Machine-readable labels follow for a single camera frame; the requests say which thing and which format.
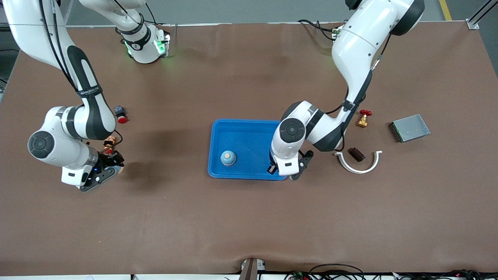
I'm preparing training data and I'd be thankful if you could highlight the dark brown cylindrical capacitor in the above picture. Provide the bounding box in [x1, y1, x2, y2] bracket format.
[347, 147, 366, 162]

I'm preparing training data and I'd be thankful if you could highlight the blue plastic tray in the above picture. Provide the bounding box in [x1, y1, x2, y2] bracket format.
[207, 119, 289, 181]

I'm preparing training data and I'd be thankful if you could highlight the white half-round pipe clamp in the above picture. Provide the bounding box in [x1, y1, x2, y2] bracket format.
[334, 150, 383, 174]

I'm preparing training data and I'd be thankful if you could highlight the grey metal box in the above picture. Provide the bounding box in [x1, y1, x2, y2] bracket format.
[389, 114, 431, 143]

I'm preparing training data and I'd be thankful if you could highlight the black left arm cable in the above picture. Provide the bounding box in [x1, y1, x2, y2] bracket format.
[325, 33, 391, 117]

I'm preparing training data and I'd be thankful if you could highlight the brass valve red handle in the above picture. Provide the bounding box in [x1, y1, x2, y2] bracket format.
[355, 109, 372, 128]

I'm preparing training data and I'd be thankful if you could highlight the metal table bracket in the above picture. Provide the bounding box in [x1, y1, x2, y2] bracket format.
[238, 258, 266, 280]

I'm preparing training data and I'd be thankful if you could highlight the black looped cable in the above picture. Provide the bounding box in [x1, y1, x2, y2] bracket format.
[309, 264, 365, 280]

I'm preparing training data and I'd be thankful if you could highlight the black right base cable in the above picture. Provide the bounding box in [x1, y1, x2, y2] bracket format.
[144, 3, 157, 25]

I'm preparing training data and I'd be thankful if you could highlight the black base cable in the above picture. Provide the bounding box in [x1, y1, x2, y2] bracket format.
[144, 3, 157, 25]
[298, 19, 337, 39]

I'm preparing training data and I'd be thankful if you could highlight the black left base cable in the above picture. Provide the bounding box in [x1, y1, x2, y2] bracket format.
[298, 19, 337, 39]

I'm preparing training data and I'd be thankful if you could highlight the black cable bundle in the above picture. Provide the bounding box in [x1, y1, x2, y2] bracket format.
[393, 269, 498, 280]

